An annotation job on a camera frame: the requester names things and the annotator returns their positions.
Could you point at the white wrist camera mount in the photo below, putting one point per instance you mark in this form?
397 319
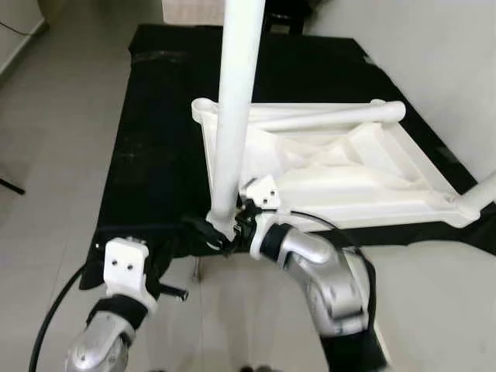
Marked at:
263 191
126 267

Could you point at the black tripod stand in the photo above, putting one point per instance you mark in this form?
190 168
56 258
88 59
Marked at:
12 186

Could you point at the white checked cloth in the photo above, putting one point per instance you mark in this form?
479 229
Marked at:
190 9

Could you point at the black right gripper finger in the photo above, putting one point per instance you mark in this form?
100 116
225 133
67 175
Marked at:
208 231

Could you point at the white plastic table top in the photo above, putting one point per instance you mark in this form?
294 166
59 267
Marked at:
349 186

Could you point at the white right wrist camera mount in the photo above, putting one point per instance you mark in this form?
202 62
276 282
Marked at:
263 191

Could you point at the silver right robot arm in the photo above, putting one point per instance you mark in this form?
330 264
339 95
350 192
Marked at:
325 279

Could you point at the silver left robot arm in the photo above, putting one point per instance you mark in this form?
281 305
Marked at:
101 345

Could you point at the black tablecloth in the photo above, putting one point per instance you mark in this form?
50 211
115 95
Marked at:
155 155

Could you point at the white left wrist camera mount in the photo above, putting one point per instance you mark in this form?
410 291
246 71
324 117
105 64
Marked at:
126 267

